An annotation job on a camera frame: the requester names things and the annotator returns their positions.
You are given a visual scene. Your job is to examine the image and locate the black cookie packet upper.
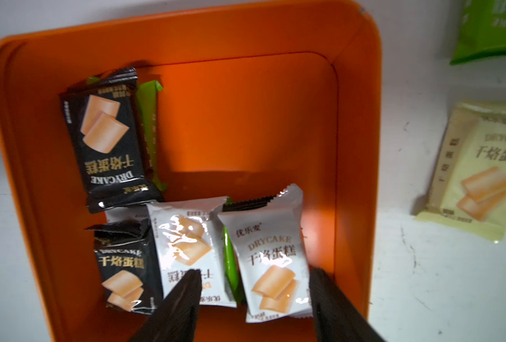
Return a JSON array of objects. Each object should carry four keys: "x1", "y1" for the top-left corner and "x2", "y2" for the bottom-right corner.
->
[{"x1": 59, "y1": 68, "x2": 163, "y2": 214}]

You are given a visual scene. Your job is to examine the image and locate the black cookie packet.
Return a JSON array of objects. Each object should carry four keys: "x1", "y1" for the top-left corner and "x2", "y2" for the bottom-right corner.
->
[
  {"x1": 59, "y1": 68, "x2": 163, "y2": 214},
  {"x1": 86, "y1": 219, "x2": 163, "y2": 315}
]

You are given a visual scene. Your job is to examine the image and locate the orange storage box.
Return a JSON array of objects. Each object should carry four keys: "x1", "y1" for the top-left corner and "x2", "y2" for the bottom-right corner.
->
[{"x1": 0, "y1": 1, "x2": 382, "y2": 341}]

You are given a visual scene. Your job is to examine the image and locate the green cookie packet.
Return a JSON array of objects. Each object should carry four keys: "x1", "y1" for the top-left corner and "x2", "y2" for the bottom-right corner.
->
[
  {"x1": 449, "y1": 0, "x2": 506, "y2": 66},
  {"x1": 80, "y1": 80, "x2": 167, "y2": 192}
]

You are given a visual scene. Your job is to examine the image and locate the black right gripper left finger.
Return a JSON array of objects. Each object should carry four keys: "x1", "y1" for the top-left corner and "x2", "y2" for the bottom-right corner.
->
[{"x1": 128, "y1": 269, "x2": 202, "y2": 342}]

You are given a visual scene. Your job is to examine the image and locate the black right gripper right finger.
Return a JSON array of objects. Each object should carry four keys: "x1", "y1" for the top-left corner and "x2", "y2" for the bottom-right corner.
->
[{"x1": 309, "y1": 268, "x2": 384, "y2": 342}]

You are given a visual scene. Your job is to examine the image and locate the cream yellow cookie packet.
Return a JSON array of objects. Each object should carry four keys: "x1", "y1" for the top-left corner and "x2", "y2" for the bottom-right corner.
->
[{"x1": 416, "y1": 101, "x2": 506, "y2": 242}]

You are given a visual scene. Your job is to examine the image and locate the white cookie packet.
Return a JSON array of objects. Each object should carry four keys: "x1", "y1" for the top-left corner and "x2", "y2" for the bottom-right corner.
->
[
  {"x1": 147, "y1": 197, "x2": 237, "y2": 308},
  {"x1": 218, "y1": 184, "x2": 313, "y2": 323}
]

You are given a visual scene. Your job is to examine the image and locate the black cookie packet lower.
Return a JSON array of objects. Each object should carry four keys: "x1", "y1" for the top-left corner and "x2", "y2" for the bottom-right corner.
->
[{"x1": 86, "y1": 219, "x2": 163, "y2": 315}]

